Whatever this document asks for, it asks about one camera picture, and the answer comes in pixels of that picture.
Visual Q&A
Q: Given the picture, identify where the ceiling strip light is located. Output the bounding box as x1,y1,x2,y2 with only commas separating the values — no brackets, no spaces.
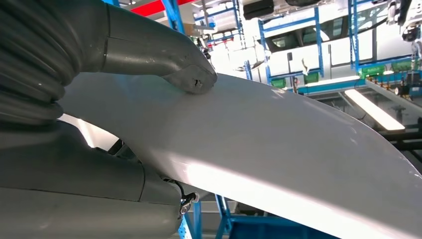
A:
343,88,406,131

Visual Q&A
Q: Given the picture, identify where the white vehicle body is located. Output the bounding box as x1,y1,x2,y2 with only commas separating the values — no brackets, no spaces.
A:
263,3,418,78

